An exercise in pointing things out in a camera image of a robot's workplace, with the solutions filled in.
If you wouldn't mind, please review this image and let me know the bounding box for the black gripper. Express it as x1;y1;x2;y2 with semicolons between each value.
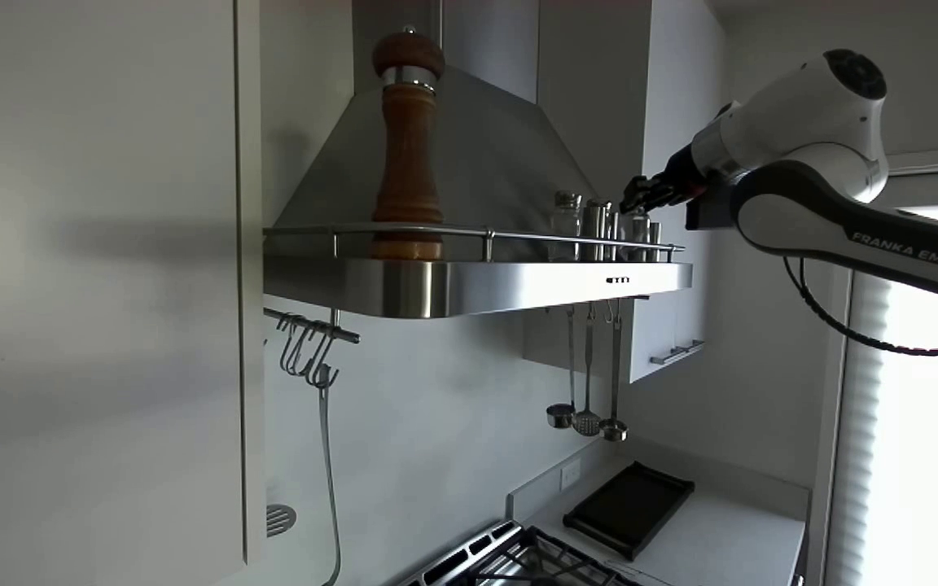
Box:
619;144;718;216

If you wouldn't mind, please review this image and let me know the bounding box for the stainless steel range hood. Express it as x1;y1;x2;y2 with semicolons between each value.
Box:
262;0;696;322

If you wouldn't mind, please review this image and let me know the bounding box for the stainless steel gas range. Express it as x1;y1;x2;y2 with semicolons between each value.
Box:
398;519;646;586

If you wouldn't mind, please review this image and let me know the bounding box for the hanging steel ladle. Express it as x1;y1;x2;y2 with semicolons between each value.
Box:
545;308;580;429
599;308;631;448
573;308;607;440

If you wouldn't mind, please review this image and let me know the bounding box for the brown wooden pepper mill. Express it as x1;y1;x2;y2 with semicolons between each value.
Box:
368;25;448;264

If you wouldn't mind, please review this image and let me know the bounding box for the black rectangular tray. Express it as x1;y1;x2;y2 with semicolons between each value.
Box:
559;458;696;565

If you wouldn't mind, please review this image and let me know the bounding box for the white window blind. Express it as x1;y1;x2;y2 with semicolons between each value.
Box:
820;267;894;586

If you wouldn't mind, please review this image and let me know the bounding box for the metal hook rack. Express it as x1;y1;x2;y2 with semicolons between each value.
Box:
264;308;366;394

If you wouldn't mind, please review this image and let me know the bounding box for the white upper cabinet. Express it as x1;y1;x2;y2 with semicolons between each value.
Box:
0;0;267;567

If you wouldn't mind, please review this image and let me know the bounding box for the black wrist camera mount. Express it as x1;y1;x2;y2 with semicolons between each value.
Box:
685;175;738;235

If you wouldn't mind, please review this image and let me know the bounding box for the white cabinet with bar handles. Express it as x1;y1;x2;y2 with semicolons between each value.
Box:
530;0;728;386

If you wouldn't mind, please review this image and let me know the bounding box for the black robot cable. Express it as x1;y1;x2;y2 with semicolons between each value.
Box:
778;255;938;359

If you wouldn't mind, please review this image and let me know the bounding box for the white wall outlet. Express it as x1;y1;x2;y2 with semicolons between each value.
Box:
557;458;591;495

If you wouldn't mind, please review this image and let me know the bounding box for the hanging wire-handled utensil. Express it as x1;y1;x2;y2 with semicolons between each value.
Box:
315;386;346;586

